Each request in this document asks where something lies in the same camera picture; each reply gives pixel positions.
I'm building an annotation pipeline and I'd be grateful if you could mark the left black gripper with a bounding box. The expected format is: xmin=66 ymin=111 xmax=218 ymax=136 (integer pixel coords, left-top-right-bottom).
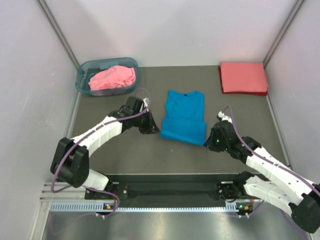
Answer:
xmin=132 ymin=108 xmax=161 ymax=134

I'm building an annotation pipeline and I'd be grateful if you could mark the blue t shirt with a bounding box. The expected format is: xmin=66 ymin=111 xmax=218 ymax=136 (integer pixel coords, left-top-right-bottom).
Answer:
xmin=160 ymin=90 xmax=207 ymax=146

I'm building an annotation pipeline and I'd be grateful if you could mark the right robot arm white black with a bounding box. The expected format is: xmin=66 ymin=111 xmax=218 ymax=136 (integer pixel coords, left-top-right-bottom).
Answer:
xmin=204 ymin=117 xmax=320 ymax=234

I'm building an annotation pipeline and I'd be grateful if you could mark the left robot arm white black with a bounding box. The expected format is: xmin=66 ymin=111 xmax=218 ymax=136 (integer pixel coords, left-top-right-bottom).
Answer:
xmin=50 ymin=96 xmax=160 ymax=199

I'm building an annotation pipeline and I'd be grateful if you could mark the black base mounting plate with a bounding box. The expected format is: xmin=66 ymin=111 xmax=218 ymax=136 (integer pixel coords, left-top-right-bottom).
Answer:
xmin=84 ymin=174 xmax=263 ymax=204

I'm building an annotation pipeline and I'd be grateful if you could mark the folded dark red t shirt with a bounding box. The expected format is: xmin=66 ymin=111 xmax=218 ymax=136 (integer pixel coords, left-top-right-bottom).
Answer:
xmin=218 ymin=66 xmax=268 ymax=97

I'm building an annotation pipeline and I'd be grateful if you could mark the folded coral pink t shirt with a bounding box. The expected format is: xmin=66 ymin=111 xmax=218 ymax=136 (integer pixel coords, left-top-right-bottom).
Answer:
xmin=220 ymin=62 xmax=269 ymax=93

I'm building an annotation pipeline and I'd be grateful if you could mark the pink crumpled t shirt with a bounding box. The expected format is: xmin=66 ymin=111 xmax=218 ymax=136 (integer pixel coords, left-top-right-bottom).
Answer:
xmin=88 ymin=65 xmax=137 ymax=91

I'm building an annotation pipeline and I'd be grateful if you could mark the teal plastic basket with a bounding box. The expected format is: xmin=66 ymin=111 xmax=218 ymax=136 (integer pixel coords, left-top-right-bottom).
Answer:
xmin=75 ymin=57 xmax=140 ymax=97

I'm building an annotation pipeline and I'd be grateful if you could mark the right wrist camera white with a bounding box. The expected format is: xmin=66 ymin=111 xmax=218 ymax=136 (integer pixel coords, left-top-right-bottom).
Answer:
xmin=217 ymin=111 xmax=233 ymax=124

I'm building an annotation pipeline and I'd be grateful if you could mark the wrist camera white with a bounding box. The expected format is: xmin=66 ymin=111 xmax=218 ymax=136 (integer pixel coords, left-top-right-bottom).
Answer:
xmin=217 ymin=111 xmax=233 ymax=124
xmin=140 ymin=97 xmax=151 ymax=112

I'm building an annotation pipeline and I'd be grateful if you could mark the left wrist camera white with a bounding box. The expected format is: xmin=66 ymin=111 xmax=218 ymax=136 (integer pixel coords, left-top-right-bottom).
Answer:
xmin=140 ymin=97 xmax=151 ymax=112

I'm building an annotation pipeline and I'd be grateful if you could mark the grey slotted cable duct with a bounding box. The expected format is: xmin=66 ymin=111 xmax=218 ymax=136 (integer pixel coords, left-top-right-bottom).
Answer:
xmin=50 ymin=202 xmax=252 ymax=213

